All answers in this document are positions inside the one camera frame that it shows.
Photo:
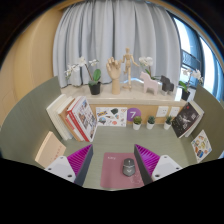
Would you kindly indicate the small plant in white pot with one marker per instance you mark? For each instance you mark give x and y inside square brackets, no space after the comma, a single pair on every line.
[137,125]
[150,124]
[167,124]

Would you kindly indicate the brown cover book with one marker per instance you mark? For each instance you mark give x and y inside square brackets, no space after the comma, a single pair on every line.
[66,120]

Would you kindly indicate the wooden hand model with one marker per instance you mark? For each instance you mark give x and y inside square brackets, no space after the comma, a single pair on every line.
[115,71]

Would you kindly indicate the white colourful sticker sheet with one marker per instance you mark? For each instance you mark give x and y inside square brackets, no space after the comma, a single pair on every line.
[201,146]

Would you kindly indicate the white orchid plant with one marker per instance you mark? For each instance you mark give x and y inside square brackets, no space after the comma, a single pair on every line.
[146,61]

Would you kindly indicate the dark framed window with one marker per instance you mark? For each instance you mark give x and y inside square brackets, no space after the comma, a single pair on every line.
[193,43]

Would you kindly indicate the white orchid in black pot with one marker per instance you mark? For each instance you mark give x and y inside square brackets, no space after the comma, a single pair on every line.
[94,88]
[185,95]

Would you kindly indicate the dark wooden horse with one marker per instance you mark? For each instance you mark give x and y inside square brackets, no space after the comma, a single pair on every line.
[167,85]

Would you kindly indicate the dark grey computer mouse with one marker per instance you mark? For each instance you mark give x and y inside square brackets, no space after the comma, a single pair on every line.
[128,167]

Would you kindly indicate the purple round sign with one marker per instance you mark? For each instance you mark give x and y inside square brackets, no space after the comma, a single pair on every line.
[133,114]

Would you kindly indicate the pink wooden horse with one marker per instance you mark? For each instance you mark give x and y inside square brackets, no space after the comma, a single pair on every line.
[149,84]

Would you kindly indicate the white sticker picture card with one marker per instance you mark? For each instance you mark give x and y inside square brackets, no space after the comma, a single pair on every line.
[111,116]

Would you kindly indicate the wooden artist mannequin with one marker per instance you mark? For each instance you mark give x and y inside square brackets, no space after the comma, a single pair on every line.
[128,65]

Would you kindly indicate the white wall socket plate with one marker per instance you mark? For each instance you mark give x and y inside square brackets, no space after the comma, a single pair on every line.
[174,111]
[162,111]

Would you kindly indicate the green felt desk divider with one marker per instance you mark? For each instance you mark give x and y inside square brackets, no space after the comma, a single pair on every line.
[23,123]
[215,116]

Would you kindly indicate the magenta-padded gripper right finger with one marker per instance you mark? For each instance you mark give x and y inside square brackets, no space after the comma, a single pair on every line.
[165,165]

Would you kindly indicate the black cover book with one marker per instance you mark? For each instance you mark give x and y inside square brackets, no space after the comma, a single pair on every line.
[185,120]

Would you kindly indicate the red and white magazine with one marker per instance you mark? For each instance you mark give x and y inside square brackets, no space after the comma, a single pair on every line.
[85,118]

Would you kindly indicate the beige card booklet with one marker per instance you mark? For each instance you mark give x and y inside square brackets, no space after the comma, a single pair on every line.
[50,150]

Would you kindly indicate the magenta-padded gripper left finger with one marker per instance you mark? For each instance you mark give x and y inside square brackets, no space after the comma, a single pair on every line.
[60,165]

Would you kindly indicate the pink mouse pad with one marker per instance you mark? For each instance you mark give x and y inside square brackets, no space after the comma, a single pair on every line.
[111,171]

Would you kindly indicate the grey pleated curtain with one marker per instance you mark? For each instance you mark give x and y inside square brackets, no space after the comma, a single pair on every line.
[116,30]

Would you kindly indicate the white leaning books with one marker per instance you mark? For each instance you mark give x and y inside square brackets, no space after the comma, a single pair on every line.
[200,110]

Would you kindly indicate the white thick book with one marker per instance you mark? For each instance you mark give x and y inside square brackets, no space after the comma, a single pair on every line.
[55,115]

